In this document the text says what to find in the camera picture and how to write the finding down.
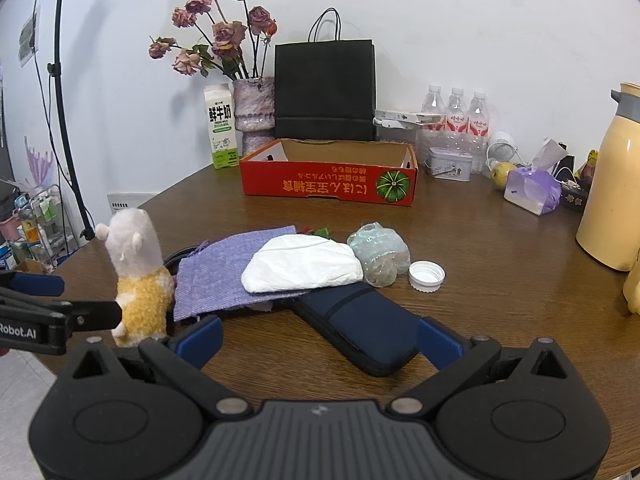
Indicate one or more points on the red and green ribbon bow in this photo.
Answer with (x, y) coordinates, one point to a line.
(322, 232)

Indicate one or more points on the colourful snack packet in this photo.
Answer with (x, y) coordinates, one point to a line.
(590, 165)

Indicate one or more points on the dried pink roses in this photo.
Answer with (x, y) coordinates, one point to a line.
(230, 35)

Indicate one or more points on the black light stand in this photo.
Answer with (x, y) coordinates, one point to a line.
(62, 85)

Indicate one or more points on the white flat carton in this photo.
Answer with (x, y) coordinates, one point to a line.
(400, 117)

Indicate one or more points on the yellow-green pear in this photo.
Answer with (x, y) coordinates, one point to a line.
(502, 175)

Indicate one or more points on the navy blue zip case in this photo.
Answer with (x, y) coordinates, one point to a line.
(360, 325)

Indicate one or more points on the white bottle cap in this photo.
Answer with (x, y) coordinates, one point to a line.
(426, 276)

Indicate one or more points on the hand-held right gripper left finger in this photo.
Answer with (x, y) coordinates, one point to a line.
(202, 337)

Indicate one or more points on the white and green milk carton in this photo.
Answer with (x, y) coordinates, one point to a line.
(221, 130)

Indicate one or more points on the purple towel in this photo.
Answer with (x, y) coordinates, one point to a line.
(215, 275)

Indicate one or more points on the purple fuzzy vase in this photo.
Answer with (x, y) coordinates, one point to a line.
(255, 110)

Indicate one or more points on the white cloth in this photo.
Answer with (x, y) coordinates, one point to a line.
(300, 265)

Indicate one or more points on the paper sheet on wall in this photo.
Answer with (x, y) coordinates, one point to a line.
(28, 37)

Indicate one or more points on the white and yellow plush toy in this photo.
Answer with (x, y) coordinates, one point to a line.
(140, 300)

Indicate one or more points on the small white fan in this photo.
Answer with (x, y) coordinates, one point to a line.
(502, 146)

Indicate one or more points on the small metal tin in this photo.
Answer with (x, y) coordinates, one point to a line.
(448, 164)

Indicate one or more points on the black paper bag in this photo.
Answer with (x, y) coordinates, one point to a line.
(325, 85)

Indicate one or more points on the purple tissue pack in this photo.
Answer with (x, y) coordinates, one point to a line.
(532, 192)

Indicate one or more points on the iridescent plastic wrap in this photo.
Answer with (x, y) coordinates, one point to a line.
(380, 250)

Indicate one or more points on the red cardboard box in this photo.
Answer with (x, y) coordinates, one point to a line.
(310, 185)

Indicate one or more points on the cream yellow thermos jug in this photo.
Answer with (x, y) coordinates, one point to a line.
(610, 185)

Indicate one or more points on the small dark box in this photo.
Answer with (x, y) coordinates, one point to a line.
(575, 197)

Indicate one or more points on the yellow object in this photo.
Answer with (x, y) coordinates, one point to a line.
(632, 290)

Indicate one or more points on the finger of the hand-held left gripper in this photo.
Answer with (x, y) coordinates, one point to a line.
(35, 284)
(97, 315)

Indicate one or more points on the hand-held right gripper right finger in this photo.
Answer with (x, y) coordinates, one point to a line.
(440, 345)

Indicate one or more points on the clear water bottle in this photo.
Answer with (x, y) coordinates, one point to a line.
(433, 110)
(479, 120)
(456, 115)

